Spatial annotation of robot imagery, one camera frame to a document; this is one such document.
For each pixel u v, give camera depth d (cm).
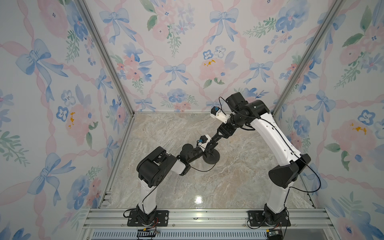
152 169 53
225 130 66
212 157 94
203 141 74
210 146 84
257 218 73
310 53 84
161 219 74
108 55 87
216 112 67
